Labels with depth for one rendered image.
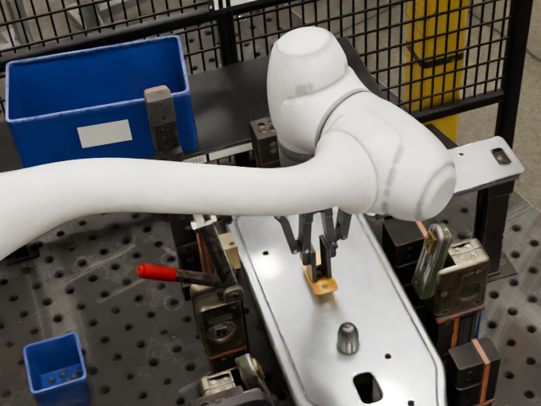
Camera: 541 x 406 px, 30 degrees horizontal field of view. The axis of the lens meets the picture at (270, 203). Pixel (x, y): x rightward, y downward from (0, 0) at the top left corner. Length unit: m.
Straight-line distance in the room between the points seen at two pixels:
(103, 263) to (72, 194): 0.97
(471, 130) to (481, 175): 1.59
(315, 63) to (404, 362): 0.49
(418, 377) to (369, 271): 0.21
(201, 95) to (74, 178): 0.80
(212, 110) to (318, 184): 0.73
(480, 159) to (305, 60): 0.62
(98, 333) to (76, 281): 0.14
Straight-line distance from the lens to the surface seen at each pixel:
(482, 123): 3.35
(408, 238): 1.66
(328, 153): 1.15
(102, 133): 1.72
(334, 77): 1.24
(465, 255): 1.56
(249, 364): 1.36
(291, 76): 1.23
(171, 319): 1.94
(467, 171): 1.75
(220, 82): 1.90
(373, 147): 1.15
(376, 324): 1.53
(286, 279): 1.58
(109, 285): 2.02
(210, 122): 1.81
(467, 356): 1.51
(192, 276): 1.47
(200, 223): 1.38
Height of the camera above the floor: 2.22
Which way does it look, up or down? 46 degrees down
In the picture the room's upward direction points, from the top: 6 degrees counter-clockwise
